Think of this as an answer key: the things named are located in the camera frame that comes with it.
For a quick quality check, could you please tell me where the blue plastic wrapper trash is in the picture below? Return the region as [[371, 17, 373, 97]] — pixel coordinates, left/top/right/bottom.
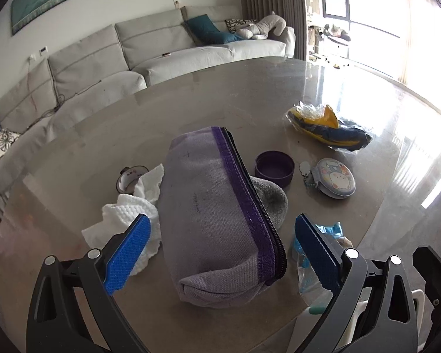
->
[[292, 222, 353, 315]]

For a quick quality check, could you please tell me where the round cartoon bear case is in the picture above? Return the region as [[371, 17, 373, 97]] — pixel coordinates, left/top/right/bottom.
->
[[299, 158, 356, 200]]

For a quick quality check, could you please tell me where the white paper towel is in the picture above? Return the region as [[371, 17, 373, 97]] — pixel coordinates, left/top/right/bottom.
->
[[82, 164, 165, 276]]

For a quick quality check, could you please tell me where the grey knitted sock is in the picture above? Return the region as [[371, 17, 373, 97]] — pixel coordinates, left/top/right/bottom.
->
[[250, 176, 288, 229]]

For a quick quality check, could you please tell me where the purple grey zipper pouch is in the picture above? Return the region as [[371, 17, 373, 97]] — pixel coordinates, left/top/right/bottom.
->
[[158, 127, 288, 308]]

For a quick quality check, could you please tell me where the yellow blue item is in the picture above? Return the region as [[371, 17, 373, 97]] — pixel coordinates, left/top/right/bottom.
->
[[285, 101, 373, 152]]

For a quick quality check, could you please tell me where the white trash bin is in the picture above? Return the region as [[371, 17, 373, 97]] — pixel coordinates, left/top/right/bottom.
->
[[308, 287, 426, 353]]

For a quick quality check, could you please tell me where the black tape roll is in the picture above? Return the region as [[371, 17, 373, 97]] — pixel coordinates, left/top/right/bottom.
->
[[115, 165, 149, 194]]

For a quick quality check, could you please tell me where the grey sectional sofa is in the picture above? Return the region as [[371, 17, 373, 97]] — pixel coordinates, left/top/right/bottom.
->
[[0, 6, 295, 214]]

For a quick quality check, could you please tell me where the balcony chair with clothes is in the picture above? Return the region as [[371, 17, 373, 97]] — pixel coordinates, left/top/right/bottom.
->
[[319, 24, 351, 58]]

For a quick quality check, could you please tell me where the grey plush toy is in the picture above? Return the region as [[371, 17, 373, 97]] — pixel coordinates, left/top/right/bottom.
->
[[235, 11, 287, 40]]

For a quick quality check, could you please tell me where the black white floral cushion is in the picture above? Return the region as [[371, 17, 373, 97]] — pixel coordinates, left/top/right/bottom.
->
[[225, 18, 257, 34]]

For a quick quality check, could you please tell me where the teal cushion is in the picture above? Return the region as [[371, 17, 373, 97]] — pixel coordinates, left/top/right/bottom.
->
[[185, 14, 243, 46]]

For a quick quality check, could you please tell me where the black cable on sofa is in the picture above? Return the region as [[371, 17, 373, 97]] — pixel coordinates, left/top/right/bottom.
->
[[25, 78, 104, 132]]

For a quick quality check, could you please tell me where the teal left wall painting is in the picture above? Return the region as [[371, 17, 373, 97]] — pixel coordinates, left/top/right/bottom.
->
[[11, 0, 67, 35]]

